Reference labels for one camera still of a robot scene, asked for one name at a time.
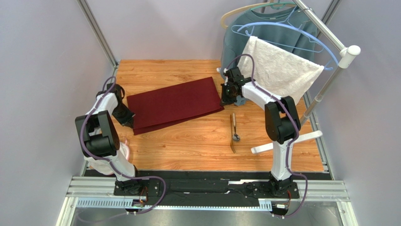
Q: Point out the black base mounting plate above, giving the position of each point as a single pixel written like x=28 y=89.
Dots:
x=206 y=188

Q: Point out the beige wooden hanger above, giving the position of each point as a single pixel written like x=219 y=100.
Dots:
x=241 y=9

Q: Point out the silver metal spoon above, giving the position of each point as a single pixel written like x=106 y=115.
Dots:
x=236 y=137

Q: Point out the white mesh bag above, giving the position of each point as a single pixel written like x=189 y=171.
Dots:
x=102 y=167

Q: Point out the teal sweatshirt on hanger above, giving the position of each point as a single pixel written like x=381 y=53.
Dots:
x=281 y=59

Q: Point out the white towel on hanger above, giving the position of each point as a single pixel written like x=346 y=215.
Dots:
x=278 y=71

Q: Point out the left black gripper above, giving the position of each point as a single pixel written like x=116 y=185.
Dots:
x=127 y=120

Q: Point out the light blue clothes hanger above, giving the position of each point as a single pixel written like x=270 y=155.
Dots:
x=290 y=30

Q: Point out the aluminium frame rail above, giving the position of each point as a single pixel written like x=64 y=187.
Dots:
x=86 y=9

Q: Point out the dark red cloth napkin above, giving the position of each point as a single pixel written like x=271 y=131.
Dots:
x=161 y=108

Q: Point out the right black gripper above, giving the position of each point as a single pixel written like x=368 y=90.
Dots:
x=226 y=95

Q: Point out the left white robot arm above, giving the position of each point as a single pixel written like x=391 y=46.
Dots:
x=100 y=142

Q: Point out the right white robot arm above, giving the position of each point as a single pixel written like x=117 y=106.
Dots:
x=282 y=124

